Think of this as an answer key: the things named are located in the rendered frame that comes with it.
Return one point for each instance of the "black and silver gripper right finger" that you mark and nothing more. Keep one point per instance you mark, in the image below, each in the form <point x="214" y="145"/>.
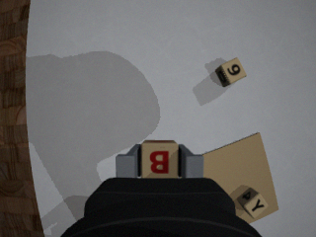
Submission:
<point x="189" y="165"/>

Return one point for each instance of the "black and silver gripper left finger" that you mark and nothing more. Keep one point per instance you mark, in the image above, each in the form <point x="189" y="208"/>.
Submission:
<point x="126" y="164"/>

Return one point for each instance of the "tan flat mat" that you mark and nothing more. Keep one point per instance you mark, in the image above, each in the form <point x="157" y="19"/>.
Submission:
<point x="239" y="166"/>

